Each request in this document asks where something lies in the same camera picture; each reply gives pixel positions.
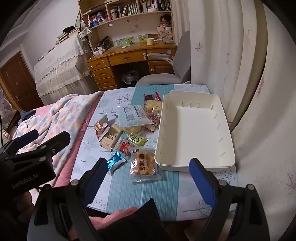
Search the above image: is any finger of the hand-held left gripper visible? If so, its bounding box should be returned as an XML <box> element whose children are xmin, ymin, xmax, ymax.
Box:
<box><xmin>5</xmin><ymin>132</ymin><xmax>71</xmax><ymax>163</ymax></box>
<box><xmin>0</xmin><ymin>130</ymin><xmax>39</xmax><ymax>161</ymax></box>

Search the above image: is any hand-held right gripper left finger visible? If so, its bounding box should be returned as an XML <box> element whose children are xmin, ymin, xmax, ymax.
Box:
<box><xmin>33</xmin><ymin>158</ymin><xmax>109</xmax><ymax>241</ymax></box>

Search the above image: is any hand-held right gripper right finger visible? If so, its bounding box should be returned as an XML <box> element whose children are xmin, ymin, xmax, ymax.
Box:
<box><xmin>188</xmin><ymin>158</ymin><xmax>271</xmax><ymax>241</ymax></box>

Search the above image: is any orange white oat bar packet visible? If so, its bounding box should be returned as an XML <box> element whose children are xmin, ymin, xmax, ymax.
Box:
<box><xmin>100</xmin><ymin>124</ymin><xmax>123</xmax><ymax>152</ymax></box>

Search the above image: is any clear packet of noodle crisps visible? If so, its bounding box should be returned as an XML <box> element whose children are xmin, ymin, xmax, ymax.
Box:
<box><xmin>119</xmin><ymin>124</ymin><xmax>145</xmax><ymax>135</ymax></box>

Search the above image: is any white plastic tray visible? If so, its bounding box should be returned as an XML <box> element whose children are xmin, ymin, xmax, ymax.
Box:
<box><xmin>154</xmin><ymin>90</ymin><xmax>236</xmax><ymax>172</ymax></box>

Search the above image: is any pale blue white snack packet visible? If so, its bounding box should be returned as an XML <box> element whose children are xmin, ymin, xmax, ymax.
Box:
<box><xmin>115</xmin><ymin>105</ymin><xmax>155</xmax><ymax>128</ymax></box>

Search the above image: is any pink bed sheet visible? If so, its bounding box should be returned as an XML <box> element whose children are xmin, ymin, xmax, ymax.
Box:
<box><xmin>52</xmin><ymin>95</ymin><xmax>103</xmax><ymax>188</ymax></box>

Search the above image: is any small blue snack packet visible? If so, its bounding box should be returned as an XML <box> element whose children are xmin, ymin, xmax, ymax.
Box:
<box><xmin>107</xmin><ymin>151</ymin><xmax>127</xmax><ymax>176</ymax></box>

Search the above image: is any floral blanket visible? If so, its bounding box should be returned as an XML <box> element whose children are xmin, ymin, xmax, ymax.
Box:
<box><xmin>11</xmin><ymin>90</ymin><xmax>105</xmax><ymax>186</ymax></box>

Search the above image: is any small red snack packet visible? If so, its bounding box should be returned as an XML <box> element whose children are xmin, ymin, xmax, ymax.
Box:
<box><xmin>118</xmin><ymin>141</ymin><xmax>132</xmax><ymax>157</ymax></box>

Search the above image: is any pink towel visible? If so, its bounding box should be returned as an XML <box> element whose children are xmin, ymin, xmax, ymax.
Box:
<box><xmin>87</xmin><ymin>206</ymin><xmax>139</xmax><ymax>230</ymax></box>

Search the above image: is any clear packet of yellow cubes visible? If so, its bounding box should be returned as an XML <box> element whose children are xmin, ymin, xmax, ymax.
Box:
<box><xmin>128</xmin><ymin>148</ymin><xmax>162</xmax><ymax>183</ymax></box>

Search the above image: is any red white cake packet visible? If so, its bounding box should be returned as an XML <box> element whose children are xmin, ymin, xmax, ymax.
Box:
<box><xmin>94</xmin><ymin>121</ymin><xmax>111</xmax><ymax>142</ymax></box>

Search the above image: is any green snack packet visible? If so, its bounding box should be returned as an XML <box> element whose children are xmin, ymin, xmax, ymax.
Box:
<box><xmin>126</xmin><ymin>134</ymin><xmax>148</xmax><ymax>146</ymax></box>

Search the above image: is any brown wooden door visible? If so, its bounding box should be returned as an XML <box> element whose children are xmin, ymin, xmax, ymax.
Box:
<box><xmin>0</xmin><ymin>51</ymin><xmax>44</xmax><ymax>112</ymax></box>

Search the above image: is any black cloth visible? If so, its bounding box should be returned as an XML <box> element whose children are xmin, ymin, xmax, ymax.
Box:
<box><xmin>88</xmin><ymin>198</ymin><xmax>192</xmax><ymax>241</ymax></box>

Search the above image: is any red nut snack packet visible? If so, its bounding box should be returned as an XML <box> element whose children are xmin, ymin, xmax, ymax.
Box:
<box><xmin>146</xmin><ymin>111</ymin><xmax>161</xmax><ymax>123</ymax></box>

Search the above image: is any lace cloth covered piano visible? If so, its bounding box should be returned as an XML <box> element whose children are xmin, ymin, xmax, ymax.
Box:
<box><xmin>33</xmin><ymin>35</ymin><xmax>97</xmax><ymax>105</ymax></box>

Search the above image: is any clear packet of yellow biscuits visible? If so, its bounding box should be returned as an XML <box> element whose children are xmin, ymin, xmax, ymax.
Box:
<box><xmin>144</xmin><ymin>100</ymin><xmax>163</xmax><ymax>113</ymax></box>

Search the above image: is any brownie packet with red ends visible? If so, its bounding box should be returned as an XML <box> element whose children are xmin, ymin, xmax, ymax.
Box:
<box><xmin>143</xmin><ymin>92</ymin><xmax>162</xmax><ymax>102</ymax></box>

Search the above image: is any clear trash bag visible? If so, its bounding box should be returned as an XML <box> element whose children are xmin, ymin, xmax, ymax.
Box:
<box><xmin>122</xmin><ymin>71</ymin><xmax>139</xmax><ymax>84</ymax></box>

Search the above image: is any stack of books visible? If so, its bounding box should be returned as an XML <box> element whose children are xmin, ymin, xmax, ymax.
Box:
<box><xmin>55</xmin><ymin>32</ymin><xmax>70</xmax><ymax>44</ymax></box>

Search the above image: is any black patterned bag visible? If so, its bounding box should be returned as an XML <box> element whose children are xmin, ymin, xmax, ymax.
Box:
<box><xmin>96</xmin><ymin>36</ymin><xmax>114</xmax><ymax>50</ymax></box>

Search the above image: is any wooden desk with drawers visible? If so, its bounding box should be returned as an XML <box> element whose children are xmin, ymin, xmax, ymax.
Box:
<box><xmin>87</xmin><ymin>40</ymin><xmax>178</xmax><ymax>91</ymax></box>

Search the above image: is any white floral curtain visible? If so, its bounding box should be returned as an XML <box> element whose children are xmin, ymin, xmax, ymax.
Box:
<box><xmin>190</xmin><ymin>0</ymin><xmax>296</xmax><ymax>241</ymax></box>

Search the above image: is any grey office chair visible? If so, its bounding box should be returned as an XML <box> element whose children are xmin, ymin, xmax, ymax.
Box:
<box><xmin>135</xmin><ymin>30</ymin><xmax>191</xmax><ymax>87</ymax></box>

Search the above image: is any row of red books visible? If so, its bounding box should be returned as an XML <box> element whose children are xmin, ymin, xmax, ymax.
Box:
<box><xmin>88</xmin><ymin>12</ymin><xmax>109</xmax><ymax>24</ymax></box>

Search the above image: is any wooden bookshelf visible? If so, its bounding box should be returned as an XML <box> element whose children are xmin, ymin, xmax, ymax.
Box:
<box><xmin>77</xmin><ymin>0</ymin><xmax>174</xmax><ymax>44</ymax></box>

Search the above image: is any printed cardboard box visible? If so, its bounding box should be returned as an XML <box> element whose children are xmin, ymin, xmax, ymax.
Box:
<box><xmin>157</xmin><ymin>27</ymin><xmax>173</xmax><ymax>41</ymax></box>

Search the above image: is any doll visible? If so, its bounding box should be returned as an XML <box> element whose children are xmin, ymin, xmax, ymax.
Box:
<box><xmin>158</xmin><ymin>14</ymin><xmax>173</xmax><ymax>29</ymax></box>

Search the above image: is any white cable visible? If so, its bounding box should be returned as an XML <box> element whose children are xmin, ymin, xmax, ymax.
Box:
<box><xmin>86</xmin><ymin>13</ymin><xmax>98</xmax><ymax>56</ymax></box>

